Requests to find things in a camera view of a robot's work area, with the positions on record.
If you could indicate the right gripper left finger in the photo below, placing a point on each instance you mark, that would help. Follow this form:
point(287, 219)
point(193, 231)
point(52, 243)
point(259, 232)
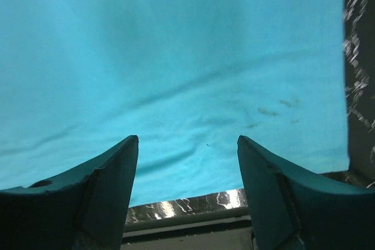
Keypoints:
point(88, 201)

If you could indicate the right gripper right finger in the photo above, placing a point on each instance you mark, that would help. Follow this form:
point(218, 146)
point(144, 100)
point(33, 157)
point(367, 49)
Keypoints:
point(294, 208)

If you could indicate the cyan t shirt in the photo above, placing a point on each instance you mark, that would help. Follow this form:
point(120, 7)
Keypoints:
point(188, 77)

